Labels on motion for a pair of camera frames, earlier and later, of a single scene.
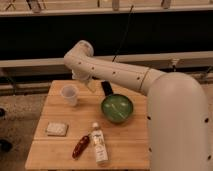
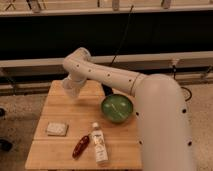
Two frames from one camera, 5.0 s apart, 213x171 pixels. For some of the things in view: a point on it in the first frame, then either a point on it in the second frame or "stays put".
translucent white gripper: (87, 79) → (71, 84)
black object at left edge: (5, 146) stays put
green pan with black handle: (116, 107) stays put
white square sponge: (56, 129) stays put
